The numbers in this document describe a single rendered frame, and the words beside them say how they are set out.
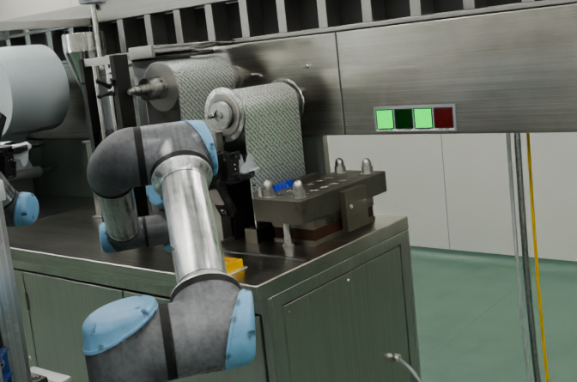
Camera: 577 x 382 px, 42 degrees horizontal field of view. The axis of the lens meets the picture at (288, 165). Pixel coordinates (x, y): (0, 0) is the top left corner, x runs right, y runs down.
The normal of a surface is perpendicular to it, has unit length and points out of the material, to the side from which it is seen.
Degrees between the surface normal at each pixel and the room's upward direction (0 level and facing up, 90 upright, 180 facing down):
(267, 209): 90
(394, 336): 90
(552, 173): 90
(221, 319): 51
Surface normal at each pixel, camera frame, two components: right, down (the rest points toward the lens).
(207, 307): 0.04, -0.72
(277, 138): 0.77, 0.02
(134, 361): 0.22, 0.12
